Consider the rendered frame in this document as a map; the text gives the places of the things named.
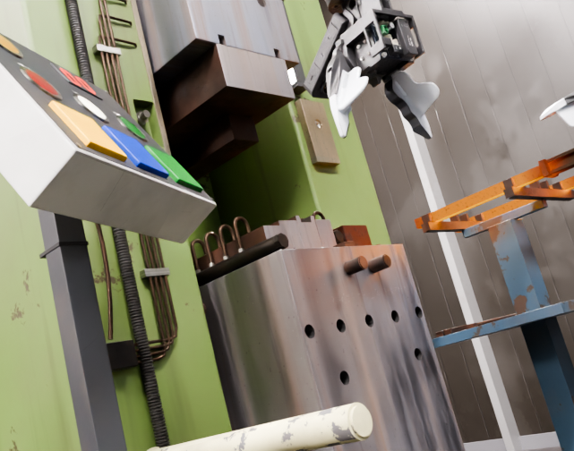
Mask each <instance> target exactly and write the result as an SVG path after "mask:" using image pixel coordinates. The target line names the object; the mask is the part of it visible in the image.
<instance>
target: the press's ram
mask: <svg viewBox="0 0 574 451"><path fill-rule="evenodd" d="M135 2H136V5H137V9H138V14H139V17H140V21H141V28H142V32H143V36H144V40H145V44H146V48H147V52H148V56H149V59H150V67H151V70H152V75H153V79H154V82H155V87H156V91H158V90H159V89H161V88H162V87H163V86H164V85H165V84H167V83H168V82H169V81H171V80H172V79H173V78H174V77H176V76H177V74H179V73H180V72H181V71H182V70H183V69H185V68H186V67H187V66H188V65H190V64H191V63H192V62H193V61H195V60H196V59H197V58H198V57H200V56H201V55H202V54H204V53H205V52H206V51H207V50H208V49H210V48H211V47H212V46H214V45H215V44H220V45H224V46H228V47H234V48H238V49H242V50H246V51H250V52H254V53H257V54H261V55H267V56H272V57H276V58H279V59H283V60H285V62H286V66H287V70H288V71H289V70H290V69H292V68H293V67H295V66H296V65H297V64H299V60H298V57H297V53H296V48H295V45H294V41H293V39H292V35H291V32H290V29H289V26H288V23H287V17H286V14H285V11H284V7H283V4H282V1H281V0H135Z"/></svg>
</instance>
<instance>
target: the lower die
mask: <svg viewBox="0 0 574 451"><path fill-rule="evenodd" d="M311 220H312V222H306V223H302V222H301V220H300V217H299V216H294V217H291V218H289V219H288V220H279V221H277V222H275V223H273V224H271V225H263V226H261V227H259V228H257V229H255V230H253V231H251V232H250V233H248V234H245V235H243V236H241V237H240V239H241V243H242V246H243V248H244V250H246V249H248V248H250V247H252V246H254V245H255V244H257V243H261V242H263V241H265V240H267V239H269V238H271V237H272V236H274V235H276V234H280V233H282V234H284V235H285V236H286V237H287V239H288V247H286V249H294V248H296V249H305V248H325V247H333V246H335V245H337V243H336V239H335V236H334V233H333V230H332V226H331V223H330V220H329V219H314V216H311ZM226 249H227V256H229V258H230V257H232V256H234V255H236V254H237V253H238V245H237V241H236V239H235V240H234V241H232V242H230V243H227V244H226ZM211 256H212V260H213V262H214V264H217V263H219V262H220V261H222V260H223V257H224V255H223V251H222V248H221V247H220V248H218V249H216V250H215V251H212V252H211ZM197 260H198V265H199V269H200V270H201V271H203V270H204V269H206V268H209V267H210V266H209V264H210V263H209V259H208V254H206V255H204V256H202V257H200V258H198V259H197Z"/></svg>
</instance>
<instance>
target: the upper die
mask: <svg viewBox="0 0 574 451"><path fill-rule="evenodd" d="M157 94H158V102H159V105H160V109H161V114H162V117H163V121H164V125H165V129H166V133H167V140H168V144H169V148H170V152H171V153H172V152H173V151H175V150H176V149H178V148H180V147H181V146H182V145H184V144H185V143H186V142H187V141H189V140H191V139H192V138H193V137H195V136H196V135H198V134H199V133H201V132H202V131H204V130H205V129H207V128H208V127H210V126H211V125H213V124H214V123H215V122H216V121H218V120H219V119H221V118H222V117H223V116H225V115H227V114H231V115H242V116H249V117H252V118H253V121H254V125H256V124H257V123H259V122H260V121H262V120H263V119H265V118H266V117H268V116H269V115H271V114H273V113H274V112H276V111H277V110H279V109H280V108H281V107H283V106H285V105H286V104H288V103H289V102H291V101H292V100H294V99H295V98H296V97H295V94H294V91H293V88H292V84H291V80H290V78H289V74H288V71H287V66H286V62H285V60H283V59H279V58H276V57H272V56H267V55H261V54H257V53H254V52H250V51H246V50H242V49H238V48H234V47H228V46H224V45H220V44H215V45H214V46H212V47H211V48H210V49H208V50H207V51H206V52H205V53H204V54H202V55H201V56H200V57H198V58H197V59H196V60H195V61H193V62H192V63H191V64H190V65H188V66H187V67H186V68H185V69H183V70H182V71H181V72H180V73H179V74H177V76H176V77H174V78H173V79H172V80H171V81H169V82H168V83H167V84H165V85H164V86H163V87H162V88H161V89H159V90H158V91H157Z"/></svg>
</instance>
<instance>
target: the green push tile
mask: <svg viewBox="0 0 574 451"><path fill-rule="evenodd" d="M144 148H145V149H146V150H147V151H148V152H149V153H150V154H151V155H152V156H153V157H154V158H155V159H156V160H157V161H158V162H159V163H160V164H161V165H162V167H163V168H164V169H165V170H166V171H167V172H168V173H169V176H170V177H171V178H172V179H173V180H174V181H175V182H176V183H178V184H181V185H183V186H185V187H187V188H190V189H192V190H195V191H197V192H202V190H203V188H202V187H201V186H200V185H199V184H198V183H197V182H196V181H195V180H194V179H193V178H192V177H191V176H190V175H189V174H188V173H187V172H186V171H185V169H184V168H183V167H182V166H181V165H180V164H179V163H178V162H177V161H176V160H175V159H174V158H173V157H171V156H169V155H167V154H165V153H163V152H161V151H159V150H157V149H154V148H153V147H150V146H148V145H146V146H145V147H144Z"/></svg>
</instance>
